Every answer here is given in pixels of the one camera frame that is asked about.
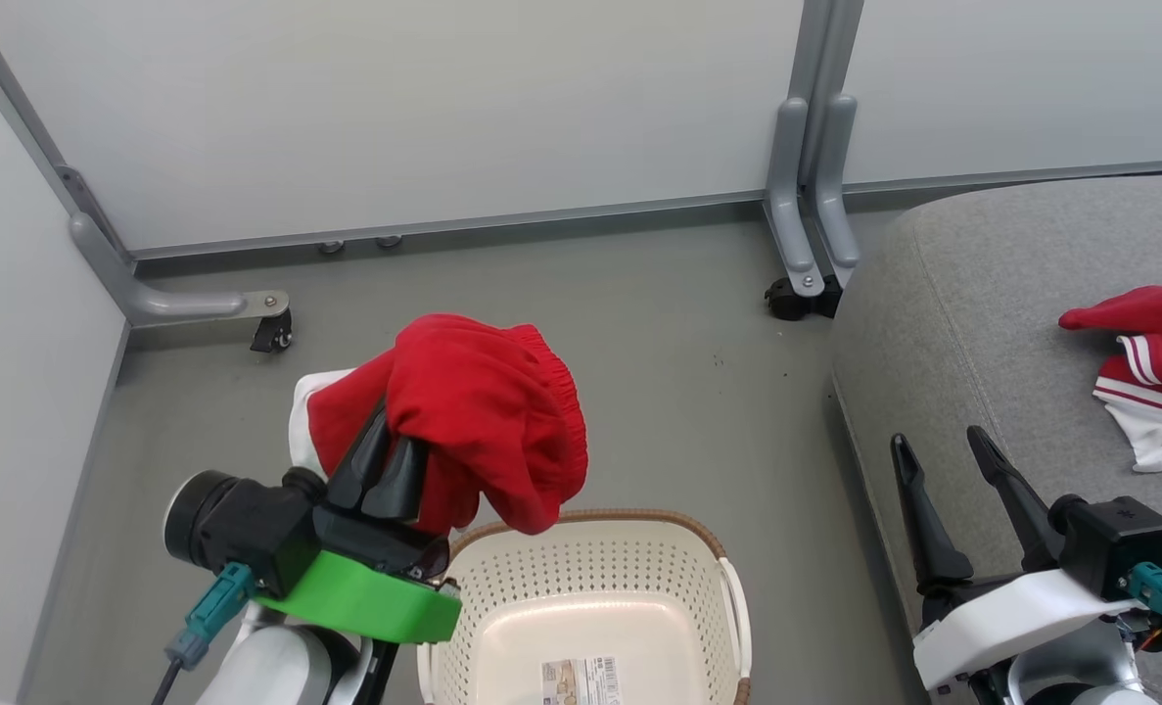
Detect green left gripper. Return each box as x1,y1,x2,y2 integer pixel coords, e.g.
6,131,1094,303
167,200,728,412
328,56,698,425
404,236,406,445
253,401,462,644

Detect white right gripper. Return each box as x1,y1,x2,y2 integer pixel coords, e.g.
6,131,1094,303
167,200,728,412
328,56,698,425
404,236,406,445
891,426,1144,692

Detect red shorts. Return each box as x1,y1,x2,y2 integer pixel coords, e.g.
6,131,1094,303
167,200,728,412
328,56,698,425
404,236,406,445
289,313,589,537

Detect grey fabric sofa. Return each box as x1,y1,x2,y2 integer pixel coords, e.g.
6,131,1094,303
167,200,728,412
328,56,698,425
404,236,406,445
830,174,1162,705

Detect cream perforated laundry basket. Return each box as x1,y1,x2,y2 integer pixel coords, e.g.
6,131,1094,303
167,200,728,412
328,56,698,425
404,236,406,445
416,507,753,705

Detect long grey partition foot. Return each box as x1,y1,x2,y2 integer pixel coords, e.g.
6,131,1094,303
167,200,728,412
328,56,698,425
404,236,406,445
70,213,291,329

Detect paper label in basket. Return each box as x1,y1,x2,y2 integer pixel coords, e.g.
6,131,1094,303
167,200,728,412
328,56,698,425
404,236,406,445
541,656,624,705

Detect grey upright partition foot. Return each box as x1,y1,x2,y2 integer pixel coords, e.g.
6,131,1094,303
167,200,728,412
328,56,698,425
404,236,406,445
815,93,861,268
765,96,825,298

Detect teal plug left camera cable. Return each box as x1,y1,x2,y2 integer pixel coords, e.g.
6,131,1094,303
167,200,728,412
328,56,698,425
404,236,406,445
150,562,255,705

